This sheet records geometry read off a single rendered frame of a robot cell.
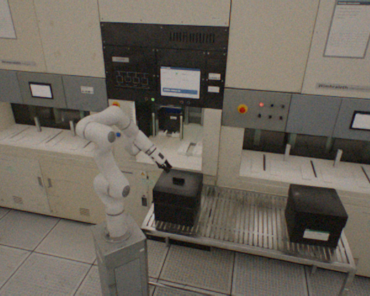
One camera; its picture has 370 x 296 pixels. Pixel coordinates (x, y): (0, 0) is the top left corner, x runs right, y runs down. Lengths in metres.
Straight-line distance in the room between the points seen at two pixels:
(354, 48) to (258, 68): 0.55
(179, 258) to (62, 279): 1.00
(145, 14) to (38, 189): 1.99
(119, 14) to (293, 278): 2.47
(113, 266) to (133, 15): 1.62
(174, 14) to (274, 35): 0.64
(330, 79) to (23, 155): 2.61
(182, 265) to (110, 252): 1.04
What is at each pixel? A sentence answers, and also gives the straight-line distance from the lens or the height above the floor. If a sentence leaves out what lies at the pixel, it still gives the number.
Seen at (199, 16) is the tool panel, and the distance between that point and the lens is 2.07.
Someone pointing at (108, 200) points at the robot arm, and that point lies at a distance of 1.90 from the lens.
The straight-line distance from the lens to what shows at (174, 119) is 2.86.
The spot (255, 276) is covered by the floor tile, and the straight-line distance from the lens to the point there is 2.88.
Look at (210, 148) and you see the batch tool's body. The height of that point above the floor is 1.11.
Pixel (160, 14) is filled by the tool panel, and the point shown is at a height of 2.01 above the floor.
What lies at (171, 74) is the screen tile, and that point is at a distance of 2.17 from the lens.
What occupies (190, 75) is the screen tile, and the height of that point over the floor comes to 1.63.
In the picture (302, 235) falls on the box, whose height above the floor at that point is 0.83.
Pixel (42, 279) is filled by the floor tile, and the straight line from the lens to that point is 2.99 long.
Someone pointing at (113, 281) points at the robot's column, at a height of 0.50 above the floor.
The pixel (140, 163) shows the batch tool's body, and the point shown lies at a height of 0.85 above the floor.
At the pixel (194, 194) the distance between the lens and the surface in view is 1.94.
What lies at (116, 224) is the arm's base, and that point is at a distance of 1.96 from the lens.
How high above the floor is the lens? 2.19
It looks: 28 degrees down
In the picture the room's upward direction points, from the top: 1 degrees clockwise
